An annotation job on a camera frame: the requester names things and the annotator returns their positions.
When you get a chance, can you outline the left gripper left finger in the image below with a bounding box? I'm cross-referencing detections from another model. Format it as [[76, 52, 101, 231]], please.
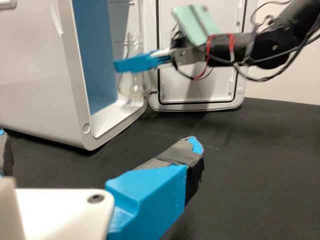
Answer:
[[0, 128, 14, 177]]

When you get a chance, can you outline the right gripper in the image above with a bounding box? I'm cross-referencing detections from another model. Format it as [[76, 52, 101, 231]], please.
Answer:
[[113, 34, 210, 74]]

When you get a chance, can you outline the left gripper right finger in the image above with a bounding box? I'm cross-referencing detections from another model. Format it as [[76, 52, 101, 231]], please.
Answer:
[[104, 135, 205, 240]]

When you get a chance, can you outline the clear flask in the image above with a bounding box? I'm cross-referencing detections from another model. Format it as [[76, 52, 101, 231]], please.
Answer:
[[116, 31, 151, 106]]

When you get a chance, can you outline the incubator door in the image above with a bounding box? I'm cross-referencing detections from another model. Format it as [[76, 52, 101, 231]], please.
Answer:
[[148, 0, 259, 112]]

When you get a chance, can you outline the white incubator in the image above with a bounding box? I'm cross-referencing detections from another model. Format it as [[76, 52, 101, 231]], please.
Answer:
[[0, 0, 152, 152]]

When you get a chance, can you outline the right wrist camera phone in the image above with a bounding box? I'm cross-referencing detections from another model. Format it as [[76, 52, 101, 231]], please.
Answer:
[[170, 3, 221, 48]]

